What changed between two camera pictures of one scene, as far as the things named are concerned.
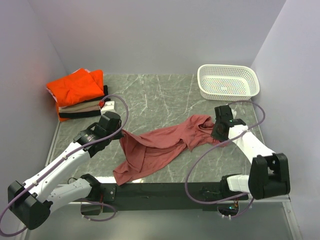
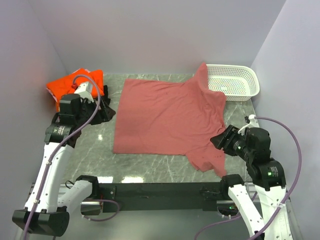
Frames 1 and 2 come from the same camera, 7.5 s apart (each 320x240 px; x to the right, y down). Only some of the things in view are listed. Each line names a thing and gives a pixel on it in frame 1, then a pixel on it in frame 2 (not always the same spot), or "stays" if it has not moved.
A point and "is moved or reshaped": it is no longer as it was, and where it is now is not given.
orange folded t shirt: (80, 85) stays
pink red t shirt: (141, 151) is moved or reshaped
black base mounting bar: (165, 197) stays
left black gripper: (118, 135) → (104, 115)
